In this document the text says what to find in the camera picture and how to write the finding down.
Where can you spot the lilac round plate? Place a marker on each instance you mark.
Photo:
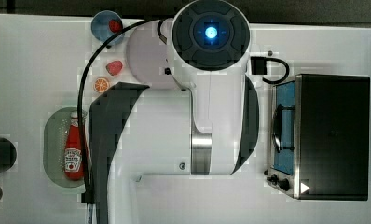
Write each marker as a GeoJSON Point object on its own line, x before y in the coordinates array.
{"type": "Point", "coordinates": [147, 57]}

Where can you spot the blue bowl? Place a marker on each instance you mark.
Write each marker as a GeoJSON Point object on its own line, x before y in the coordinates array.
{"type": "Point", "coordinates": [99, 24]}

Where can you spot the black silver toaster oven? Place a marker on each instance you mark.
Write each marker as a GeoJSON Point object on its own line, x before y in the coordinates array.
{"type": "Point", "coordinates": [319, 137]}

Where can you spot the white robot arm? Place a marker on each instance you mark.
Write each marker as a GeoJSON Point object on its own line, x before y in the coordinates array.
{"type": "Point", "coordinates": [207, 125]}

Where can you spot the pink strawberry toy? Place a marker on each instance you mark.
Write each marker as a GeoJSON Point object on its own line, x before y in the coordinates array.
{"type": "Point", "coordinates": [114, 68]}

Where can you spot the green oval strainer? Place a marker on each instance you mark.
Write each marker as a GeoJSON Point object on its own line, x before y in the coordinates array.
{"type": "Point", "coordinates": [55, 136]}

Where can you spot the red ketchup bottle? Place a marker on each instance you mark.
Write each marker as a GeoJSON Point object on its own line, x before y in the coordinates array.
{"type": "Point", "coordinates": [72, 151]}

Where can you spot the red strawberry in bowl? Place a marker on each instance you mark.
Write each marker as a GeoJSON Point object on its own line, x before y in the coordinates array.
{"type": "Point", "coordinates": [115, 26]}

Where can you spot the orange slice toy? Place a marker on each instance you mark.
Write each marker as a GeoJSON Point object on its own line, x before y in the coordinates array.
{"type": "Point", "coordinates": [101, 84]}

